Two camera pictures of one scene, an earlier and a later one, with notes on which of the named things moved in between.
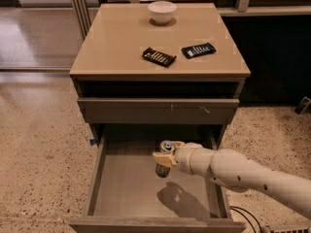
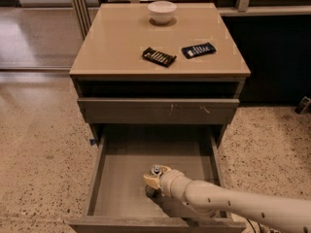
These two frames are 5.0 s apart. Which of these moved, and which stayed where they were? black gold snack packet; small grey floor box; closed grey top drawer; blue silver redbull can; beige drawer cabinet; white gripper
Moved: blue silver redbull can; white gripper
Stayed: black gold snack packet; closed grey top drawer; small grey floor box; beige drawer cabinet
